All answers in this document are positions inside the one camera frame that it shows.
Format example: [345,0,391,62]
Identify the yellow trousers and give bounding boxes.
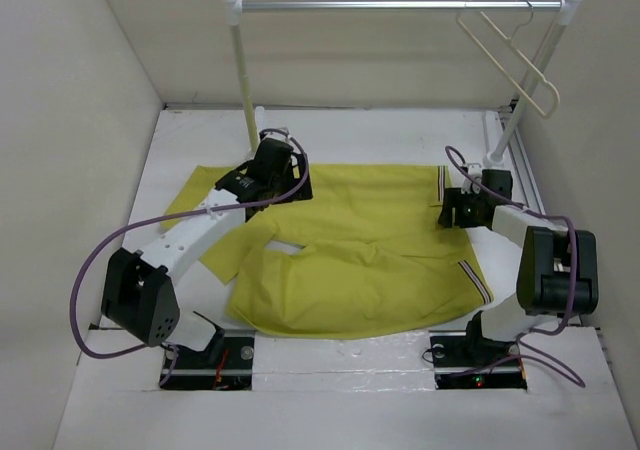
[163,163,495,340]

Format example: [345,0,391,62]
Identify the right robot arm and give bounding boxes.
[434,169,599,367]

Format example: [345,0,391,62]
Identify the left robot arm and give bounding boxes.
[101,129,313,367]

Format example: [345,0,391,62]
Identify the beige plastic hanger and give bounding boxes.
[455,12,560,119]

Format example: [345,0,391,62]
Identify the white clothes rack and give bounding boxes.
[222,0,584,168]

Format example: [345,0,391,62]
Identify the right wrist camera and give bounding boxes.
[461,163,483,194]

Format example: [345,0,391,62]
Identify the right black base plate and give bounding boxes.
[422,331,527,390]

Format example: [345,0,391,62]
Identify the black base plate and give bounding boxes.
[159,332,255,391]
[422,331,527,390]

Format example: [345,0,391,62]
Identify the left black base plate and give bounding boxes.
[159,332,255,391]

